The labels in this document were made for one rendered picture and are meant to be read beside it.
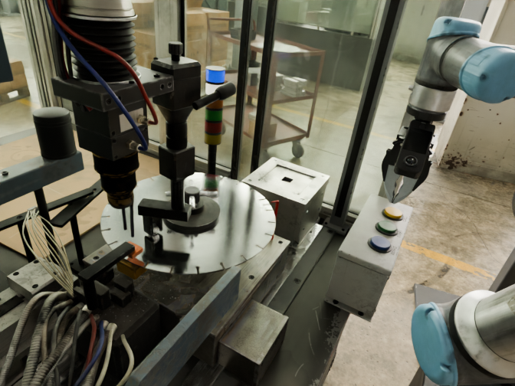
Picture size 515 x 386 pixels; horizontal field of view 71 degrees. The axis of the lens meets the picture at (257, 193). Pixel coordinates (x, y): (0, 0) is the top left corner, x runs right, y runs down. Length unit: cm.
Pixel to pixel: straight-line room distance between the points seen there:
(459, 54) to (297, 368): 60
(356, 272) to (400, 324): 119
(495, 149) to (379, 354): 241
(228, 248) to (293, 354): 25
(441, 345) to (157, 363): 38
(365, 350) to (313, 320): 99
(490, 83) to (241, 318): 55
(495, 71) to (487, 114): 301
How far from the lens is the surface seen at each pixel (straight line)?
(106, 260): 59
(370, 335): 186
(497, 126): 368
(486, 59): 63
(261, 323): 71
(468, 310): 60
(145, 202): 64
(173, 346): 46
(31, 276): 74
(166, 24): 122
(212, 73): 90
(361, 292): 82
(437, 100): 74
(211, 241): 65
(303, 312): 84
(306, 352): 77
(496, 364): 60
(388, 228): 86
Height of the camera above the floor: 137
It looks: 31 degrees down
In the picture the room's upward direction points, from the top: 7 degrees clockwise
